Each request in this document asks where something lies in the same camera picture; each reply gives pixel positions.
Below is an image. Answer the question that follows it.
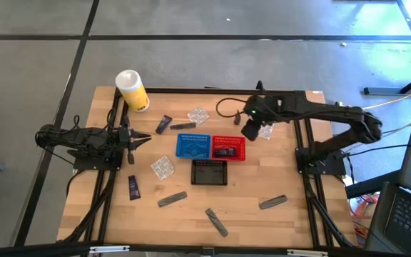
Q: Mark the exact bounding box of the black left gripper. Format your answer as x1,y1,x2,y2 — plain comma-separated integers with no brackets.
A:
118,119,153,166

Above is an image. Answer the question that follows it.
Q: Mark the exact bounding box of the black marker pen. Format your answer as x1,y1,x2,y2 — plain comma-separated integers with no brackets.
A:
155,114,173,136

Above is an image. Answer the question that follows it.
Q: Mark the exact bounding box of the black comb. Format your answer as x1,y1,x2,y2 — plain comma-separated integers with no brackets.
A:
169,121,197,131
205,208,230,238
157,191,188,208
258,194,288,211

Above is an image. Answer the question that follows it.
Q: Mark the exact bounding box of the dark purple packet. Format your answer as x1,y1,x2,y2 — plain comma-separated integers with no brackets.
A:
127,174,141,201

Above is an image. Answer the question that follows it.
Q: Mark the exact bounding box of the red plastic basket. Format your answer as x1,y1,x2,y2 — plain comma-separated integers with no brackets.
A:
210,135,247,162

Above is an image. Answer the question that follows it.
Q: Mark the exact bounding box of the yellow white wipes canister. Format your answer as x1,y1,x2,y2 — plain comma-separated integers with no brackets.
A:
115,69,151,114

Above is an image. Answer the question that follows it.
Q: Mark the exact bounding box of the blue plastic basket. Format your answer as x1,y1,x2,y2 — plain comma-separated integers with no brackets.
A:
175,133,213,160

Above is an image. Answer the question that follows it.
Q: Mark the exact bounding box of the black plastic basket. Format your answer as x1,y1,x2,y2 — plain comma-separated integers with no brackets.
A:
190,158,228,186

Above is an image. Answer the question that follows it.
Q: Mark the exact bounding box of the black desk foot bar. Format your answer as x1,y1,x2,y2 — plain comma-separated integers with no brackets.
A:
346,170,402,199

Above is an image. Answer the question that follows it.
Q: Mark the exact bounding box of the black laptop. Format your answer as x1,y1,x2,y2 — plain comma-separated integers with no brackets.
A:
365,181,411,257

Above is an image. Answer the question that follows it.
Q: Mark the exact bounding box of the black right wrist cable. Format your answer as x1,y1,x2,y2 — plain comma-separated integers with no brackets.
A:
215,96,248,119

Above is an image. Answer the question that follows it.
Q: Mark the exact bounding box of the dark desk leg frame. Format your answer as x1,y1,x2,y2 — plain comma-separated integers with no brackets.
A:
363,67,411,96

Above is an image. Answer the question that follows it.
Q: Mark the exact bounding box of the orange cable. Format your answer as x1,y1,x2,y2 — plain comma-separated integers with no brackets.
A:
350,194,380,219

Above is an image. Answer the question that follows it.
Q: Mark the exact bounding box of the black power cable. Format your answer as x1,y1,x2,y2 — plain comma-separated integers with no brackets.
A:
340,143,411,158

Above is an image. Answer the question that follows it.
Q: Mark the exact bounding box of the black camera mount beam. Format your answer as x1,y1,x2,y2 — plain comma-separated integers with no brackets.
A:
0,241,411,257

